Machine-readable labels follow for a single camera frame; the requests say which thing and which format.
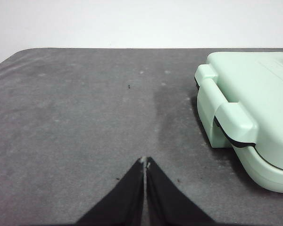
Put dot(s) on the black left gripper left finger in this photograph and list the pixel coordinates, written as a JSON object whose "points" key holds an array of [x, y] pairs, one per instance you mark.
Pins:
{"points": [[125, 200]]}

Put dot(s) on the mint green cooker base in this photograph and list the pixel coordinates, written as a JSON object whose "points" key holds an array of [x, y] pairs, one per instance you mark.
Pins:
{"points": [[268, 179]]}

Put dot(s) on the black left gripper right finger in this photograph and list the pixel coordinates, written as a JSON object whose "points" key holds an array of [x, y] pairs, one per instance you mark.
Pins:
{"points": [[165, 202]]}

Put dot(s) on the mint green griddle cover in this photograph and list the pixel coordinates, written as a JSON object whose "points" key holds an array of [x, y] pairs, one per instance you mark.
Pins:
{"points": [[261, 94]]}

